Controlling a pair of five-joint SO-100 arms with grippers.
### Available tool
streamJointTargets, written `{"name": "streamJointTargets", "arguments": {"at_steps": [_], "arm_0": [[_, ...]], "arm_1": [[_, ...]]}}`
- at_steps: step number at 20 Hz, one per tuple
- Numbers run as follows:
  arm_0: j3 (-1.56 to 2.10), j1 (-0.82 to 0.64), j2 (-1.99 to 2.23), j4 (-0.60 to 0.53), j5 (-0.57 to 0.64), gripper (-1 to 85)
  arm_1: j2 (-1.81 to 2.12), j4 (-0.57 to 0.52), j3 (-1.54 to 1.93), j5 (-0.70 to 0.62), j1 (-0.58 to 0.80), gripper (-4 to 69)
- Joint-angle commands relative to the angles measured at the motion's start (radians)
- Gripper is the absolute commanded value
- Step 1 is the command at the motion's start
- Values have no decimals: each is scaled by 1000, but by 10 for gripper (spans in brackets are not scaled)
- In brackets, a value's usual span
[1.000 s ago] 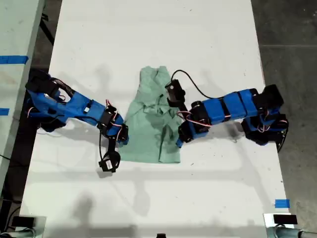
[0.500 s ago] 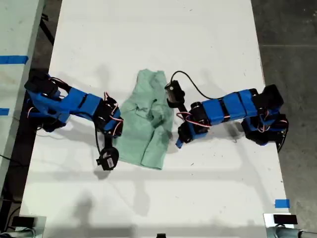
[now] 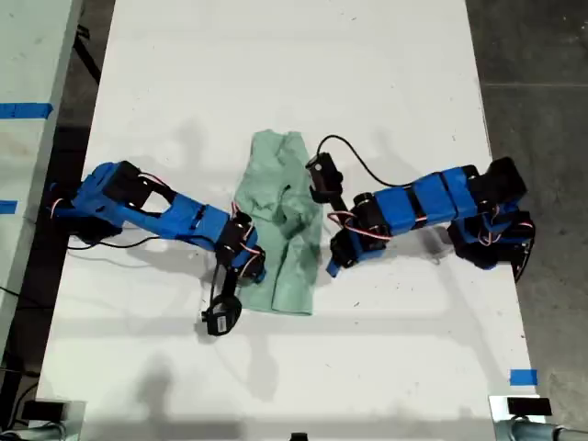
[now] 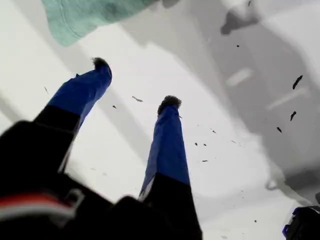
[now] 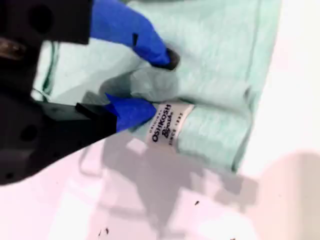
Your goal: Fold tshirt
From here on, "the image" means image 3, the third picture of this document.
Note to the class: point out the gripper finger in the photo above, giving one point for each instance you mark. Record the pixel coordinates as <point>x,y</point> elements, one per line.
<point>331,266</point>
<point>255,279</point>
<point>336,269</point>
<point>263,277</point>

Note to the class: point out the pale green T-shirt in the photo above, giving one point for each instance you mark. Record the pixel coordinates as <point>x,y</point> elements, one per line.
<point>294,275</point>

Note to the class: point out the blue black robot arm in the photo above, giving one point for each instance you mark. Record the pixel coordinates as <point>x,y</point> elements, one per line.
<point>184,220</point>
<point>432,197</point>

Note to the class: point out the small black box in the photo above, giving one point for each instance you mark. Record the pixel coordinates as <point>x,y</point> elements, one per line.
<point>528,406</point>
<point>299,437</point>
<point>43,410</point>

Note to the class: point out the blue tape strip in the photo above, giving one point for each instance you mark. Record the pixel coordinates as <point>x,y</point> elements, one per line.
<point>523,377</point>
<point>25,111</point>
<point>8,207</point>

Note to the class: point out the grey metal tube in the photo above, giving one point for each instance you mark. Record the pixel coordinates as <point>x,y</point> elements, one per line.
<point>533,434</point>
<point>41,433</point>

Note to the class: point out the black metal strut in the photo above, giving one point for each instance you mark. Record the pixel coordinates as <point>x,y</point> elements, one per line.
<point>87,55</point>

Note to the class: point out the white side table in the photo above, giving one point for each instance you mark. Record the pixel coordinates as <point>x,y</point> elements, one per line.
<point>27,55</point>

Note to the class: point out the black camera box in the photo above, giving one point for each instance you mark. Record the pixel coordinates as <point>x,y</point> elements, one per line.
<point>324,177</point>
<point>222,317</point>

